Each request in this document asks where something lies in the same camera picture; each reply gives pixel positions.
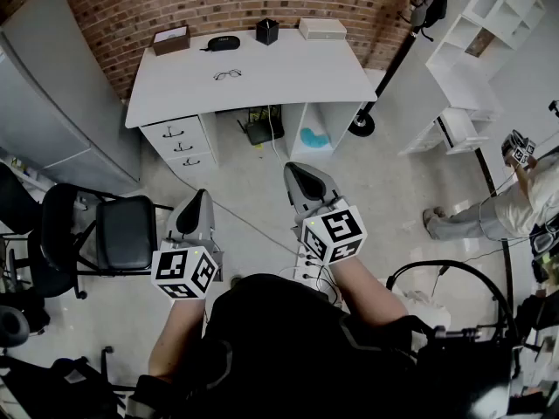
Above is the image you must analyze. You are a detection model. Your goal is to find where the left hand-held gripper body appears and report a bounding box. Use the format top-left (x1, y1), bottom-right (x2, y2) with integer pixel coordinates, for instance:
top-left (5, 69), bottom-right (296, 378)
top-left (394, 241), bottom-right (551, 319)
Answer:
top-left (150, 227), bottom-right (224, 301)

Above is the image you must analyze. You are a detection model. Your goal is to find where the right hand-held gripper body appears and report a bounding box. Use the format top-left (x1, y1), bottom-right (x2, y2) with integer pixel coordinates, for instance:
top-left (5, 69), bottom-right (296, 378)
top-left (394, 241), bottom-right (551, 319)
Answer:
top-left (293, 195), bottom-right (368, 266)

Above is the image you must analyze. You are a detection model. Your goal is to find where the person's right forearm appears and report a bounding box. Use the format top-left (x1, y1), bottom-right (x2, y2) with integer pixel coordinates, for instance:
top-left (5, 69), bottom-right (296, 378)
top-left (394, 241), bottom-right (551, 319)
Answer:
top-left (327, 258), bottom-right (410, 326)

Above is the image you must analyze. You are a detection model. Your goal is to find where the person's left forearm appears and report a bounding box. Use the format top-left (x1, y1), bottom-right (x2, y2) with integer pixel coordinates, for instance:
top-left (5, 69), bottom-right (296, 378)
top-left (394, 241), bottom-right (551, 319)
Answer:
top-left (148, 297), bottom-right (206, 379)

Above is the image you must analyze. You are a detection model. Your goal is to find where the black zipped glasses case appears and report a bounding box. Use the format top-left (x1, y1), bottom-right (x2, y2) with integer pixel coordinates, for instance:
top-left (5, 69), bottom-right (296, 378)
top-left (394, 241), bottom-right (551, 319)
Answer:
top-left (199, 35), bottom-right (241, 53)

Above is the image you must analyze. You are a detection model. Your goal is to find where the white power strip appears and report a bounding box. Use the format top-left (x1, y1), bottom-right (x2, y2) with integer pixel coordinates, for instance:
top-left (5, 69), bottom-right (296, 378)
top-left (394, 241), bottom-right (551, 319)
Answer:
top-left (293, 244), bottom-right (333, 299)

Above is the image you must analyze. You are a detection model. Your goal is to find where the blue soft object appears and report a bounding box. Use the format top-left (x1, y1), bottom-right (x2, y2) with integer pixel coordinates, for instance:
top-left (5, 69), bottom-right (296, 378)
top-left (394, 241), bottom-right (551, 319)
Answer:
top-left (300, 127), bottom-right (332, 148)

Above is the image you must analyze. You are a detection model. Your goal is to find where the black router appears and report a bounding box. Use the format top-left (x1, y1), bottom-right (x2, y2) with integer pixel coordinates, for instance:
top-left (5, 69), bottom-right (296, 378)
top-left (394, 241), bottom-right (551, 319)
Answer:
top-left (237, 119), bottom-right (286, 147)

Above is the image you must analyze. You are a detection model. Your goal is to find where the white open cubby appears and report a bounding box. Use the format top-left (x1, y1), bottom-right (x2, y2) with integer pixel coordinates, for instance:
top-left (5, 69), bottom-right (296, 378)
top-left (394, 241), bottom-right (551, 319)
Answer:
top-left (286, 101), bottom-right (366, 159)

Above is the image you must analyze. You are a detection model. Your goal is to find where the white drawer cabinet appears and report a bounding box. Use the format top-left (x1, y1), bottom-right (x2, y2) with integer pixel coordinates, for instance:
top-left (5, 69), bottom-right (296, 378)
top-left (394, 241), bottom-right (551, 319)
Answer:
top-left (139, 113), bottom-right (219, 176)

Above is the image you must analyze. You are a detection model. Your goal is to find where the person's black clothing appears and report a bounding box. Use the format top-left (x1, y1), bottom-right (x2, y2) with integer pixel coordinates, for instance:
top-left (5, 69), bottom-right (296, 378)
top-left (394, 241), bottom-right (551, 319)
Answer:
top-left (130, 272), bottom-right (438, 419)

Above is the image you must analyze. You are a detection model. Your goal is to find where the black coat stand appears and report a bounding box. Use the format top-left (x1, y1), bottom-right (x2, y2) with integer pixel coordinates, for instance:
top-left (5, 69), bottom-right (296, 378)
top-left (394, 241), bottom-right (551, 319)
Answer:
top-left (348, 0), bottom-right (481, 138)

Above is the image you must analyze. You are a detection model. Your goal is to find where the white rectangular box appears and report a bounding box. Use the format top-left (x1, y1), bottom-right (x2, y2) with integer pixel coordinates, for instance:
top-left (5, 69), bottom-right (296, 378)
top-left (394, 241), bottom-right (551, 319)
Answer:
top-left (298, 17), bottom-right (348, 41)

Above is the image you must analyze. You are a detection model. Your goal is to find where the black square pen holder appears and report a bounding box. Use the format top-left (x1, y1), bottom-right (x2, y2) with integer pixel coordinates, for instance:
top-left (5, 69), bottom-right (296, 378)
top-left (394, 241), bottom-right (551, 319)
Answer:
top-left (255, 17), bottom-right (280, 46)

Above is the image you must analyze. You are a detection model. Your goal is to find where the grey metal cabinet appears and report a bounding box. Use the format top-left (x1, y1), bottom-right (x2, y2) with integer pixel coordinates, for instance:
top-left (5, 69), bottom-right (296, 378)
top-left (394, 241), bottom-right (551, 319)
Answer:
top-left (0, 0), bottom-right (143, 196)

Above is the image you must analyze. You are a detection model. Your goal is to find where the white shelf unit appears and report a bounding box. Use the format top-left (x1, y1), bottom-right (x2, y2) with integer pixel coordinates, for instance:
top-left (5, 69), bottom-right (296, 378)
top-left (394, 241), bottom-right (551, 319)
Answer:
top-left (397, 0), bottom-right (547, 156)

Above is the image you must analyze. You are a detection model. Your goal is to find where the brown open box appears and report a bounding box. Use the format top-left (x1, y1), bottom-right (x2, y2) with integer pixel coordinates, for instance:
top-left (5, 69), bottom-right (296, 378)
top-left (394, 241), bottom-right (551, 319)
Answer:
top-left (151, 24), bottom-right (192, 57)

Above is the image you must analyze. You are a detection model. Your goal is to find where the black equipment pack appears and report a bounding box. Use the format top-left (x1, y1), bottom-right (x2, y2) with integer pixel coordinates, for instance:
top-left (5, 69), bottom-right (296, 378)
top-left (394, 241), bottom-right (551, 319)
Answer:
top-left (414, 325), bottom-right (525, 419)

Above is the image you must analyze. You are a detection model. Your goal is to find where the grey cap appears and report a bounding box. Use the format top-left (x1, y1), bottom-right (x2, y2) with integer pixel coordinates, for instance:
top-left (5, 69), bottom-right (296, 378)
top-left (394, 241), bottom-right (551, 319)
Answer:
top-left (408, 0), bottom-right (449, 28)

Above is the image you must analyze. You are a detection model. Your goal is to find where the black curved cable hoop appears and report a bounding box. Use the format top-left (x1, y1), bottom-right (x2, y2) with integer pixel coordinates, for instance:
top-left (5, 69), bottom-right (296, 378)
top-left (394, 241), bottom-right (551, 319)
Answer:
top-left (386, 259), bottom-right (521, 344)

